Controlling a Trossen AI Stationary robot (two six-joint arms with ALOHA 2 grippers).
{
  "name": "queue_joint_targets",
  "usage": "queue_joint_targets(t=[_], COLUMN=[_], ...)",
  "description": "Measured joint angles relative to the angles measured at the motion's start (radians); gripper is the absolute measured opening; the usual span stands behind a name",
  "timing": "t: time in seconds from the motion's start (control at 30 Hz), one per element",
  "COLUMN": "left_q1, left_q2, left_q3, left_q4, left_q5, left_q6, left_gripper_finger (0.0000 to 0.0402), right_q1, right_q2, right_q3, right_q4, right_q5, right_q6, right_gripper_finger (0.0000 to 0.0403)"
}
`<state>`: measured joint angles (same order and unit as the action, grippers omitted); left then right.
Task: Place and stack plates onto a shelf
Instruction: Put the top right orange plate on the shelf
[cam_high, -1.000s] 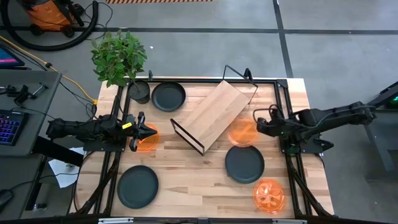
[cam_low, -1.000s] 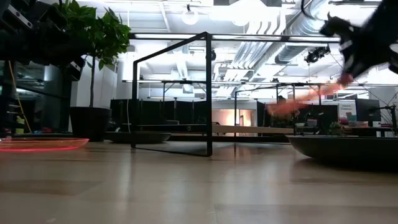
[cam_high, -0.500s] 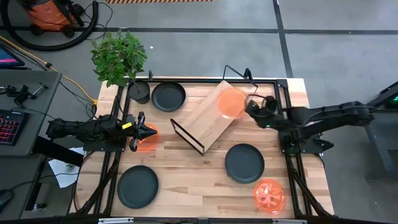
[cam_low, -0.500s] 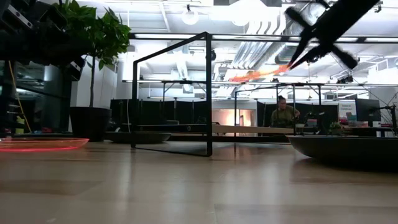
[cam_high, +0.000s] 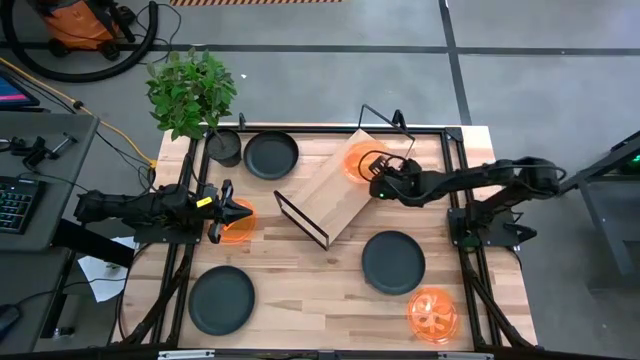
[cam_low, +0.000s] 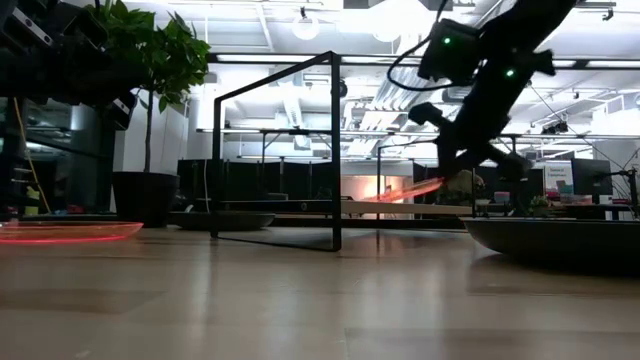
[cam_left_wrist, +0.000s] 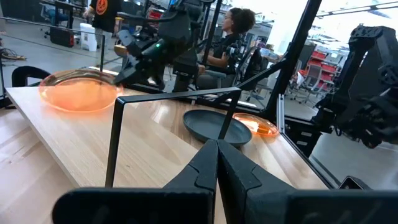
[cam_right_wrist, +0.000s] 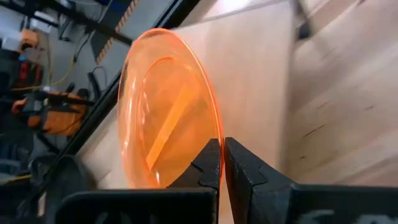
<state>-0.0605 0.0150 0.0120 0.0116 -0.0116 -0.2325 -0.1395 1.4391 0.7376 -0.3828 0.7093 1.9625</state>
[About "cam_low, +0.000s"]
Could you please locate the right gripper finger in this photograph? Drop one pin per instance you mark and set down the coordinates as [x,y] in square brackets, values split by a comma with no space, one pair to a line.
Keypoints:
[475,161]
[447,150]

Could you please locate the red translucent plate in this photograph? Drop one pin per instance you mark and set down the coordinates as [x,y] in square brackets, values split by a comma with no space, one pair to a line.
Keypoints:
[65,232]
[410,190]

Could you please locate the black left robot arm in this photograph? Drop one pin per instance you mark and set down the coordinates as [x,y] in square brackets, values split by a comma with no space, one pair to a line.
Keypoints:
[45,60]

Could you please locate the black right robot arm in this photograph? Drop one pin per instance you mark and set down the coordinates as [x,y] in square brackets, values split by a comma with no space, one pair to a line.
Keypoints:
[530,25]

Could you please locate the black metal wooden shelf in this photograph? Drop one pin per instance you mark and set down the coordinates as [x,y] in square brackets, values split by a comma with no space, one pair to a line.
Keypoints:
[336,150]

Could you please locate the person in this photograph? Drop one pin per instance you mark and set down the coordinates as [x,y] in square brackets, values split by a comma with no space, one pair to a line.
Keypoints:
[465,185]

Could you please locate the green leafy indoor tree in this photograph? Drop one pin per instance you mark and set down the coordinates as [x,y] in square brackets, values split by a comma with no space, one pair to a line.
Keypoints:
[150,55]

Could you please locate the small potted desk plant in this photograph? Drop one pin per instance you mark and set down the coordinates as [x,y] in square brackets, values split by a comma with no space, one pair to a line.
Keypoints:
[539,205]

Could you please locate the white printed sign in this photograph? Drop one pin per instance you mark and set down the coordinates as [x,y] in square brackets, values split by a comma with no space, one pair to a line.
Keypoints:
[557,179]

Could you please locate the black computer monitor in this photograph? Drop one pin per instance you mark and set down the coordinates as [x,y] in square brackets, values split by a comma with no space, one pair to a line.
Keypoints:
[591,176]

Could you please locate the black plant pot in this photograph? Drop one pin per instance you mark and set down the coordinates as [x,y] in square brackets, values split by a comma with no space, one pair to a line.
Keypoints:
[145,197]

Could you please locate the yellow green container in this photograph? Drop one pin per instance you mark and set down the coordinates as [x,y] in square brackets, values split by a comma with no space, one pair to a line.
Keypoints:
[31,200]

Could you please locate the black office partition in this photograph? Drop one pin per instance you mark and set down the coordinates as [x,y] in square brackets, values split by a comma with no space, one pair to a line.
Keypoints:
[245,177]

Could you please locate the round white pendant lamp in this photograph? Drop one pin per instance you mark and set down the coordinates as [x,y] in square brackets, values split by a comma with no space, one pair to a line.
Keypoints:
[305,25]

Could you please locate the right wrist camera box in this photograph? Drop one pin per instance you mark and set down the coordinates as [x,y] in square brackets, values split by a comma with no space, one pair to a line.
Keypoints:
[450,50]

